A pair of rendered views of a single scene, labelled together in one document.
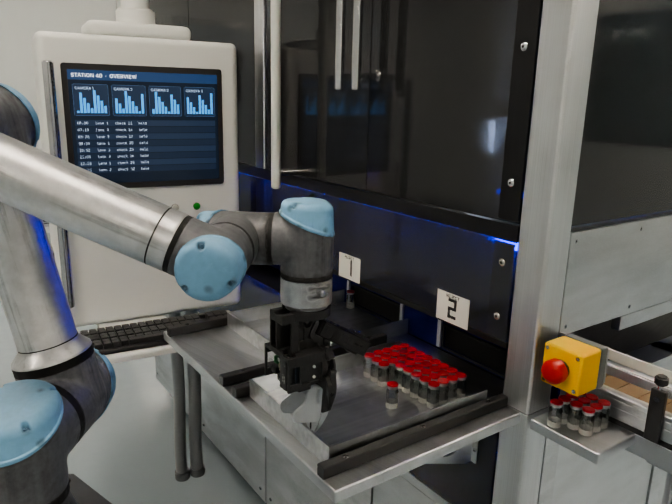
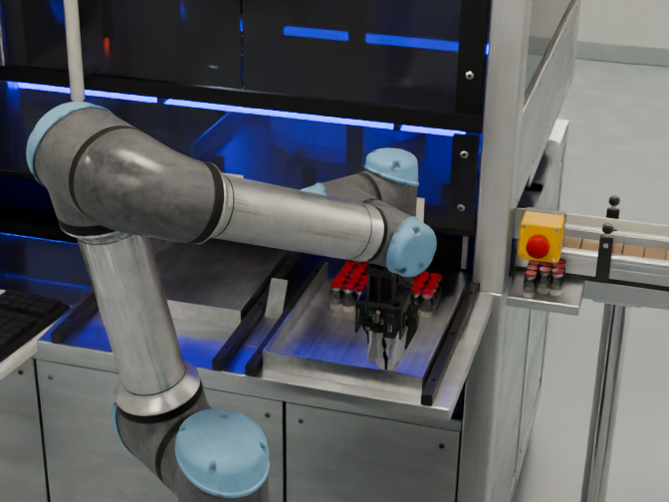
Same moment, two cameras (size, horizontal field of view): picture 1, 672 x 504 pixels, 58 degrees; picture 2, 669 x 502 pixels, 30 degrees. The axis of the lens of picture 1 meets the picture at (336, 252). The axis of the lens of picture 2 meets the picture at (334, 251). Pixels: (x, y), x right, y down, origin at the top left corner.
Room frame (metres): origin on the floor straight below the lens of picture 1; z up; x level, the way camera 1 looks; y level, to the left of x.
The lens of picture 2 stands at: (-0.41, 1.14, 1.91)
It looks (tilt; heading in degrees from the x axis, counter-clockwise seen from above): 25 degrees down; 321
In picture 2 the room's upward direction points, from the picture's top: 1 degrees clockwise
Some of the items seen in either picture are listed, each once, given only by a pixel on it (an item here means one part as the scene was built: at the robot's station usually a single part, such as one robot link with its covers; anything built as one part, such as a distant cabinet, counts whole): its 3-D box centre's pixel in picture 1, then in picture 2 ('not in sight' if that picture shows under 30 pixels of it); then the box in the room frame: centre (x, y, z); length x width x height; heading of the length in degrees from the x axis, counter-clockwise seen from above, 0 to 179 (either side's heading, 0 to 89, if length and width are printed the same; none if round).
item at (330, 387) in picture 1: (322, 383); (402, 322); (0.82, 0.01, 1.00); 0.05 x 0.02 x 0.09; 35
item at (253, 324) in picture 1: (317, 322); (205, 267); (1.33, 0.04, 0.90); 0.34 x 0.26 x 0.04; 125
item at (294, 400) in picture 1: (297, 403); (374, 351); (0.84, 0.05, 0.95); 0.06 x 0.03 x 0.09; 125
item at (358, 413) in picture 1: (367, 393); (369, 324); (0.99, -0.06, 0.90); 0.34 x 0.26 x 0.04; 125
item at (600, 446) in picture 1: (586, 428); (547, 289); (0.93, -0.44, 0.87); 0.14 x 0.13 x 0.02; 125
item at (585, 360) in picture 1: (573, 364); (542, 235); (0.92, -0.40, 0.99); 0.08 x 0.07 x 0.07; 125
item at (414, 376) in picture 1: (404, 377); (382, 297); (1.04, -0.13, 0.90); 0.18 x 0.02 x 0.05; 35
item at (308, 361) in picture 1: (301, 344); (385, 291); (0.82, 0.05, 1.06); 0.09 x 0.08 x 0.12; 125
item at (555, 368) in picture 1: (556, 370); (538, 245); (0.89, -0.36, 0.99); 0.04 x 0.04 x 0.04; 35
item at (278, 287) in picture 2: not in sight; (267, 312); (1.11, 0.06, 0.91); 0.14 x 0.03 x 0.06; 126
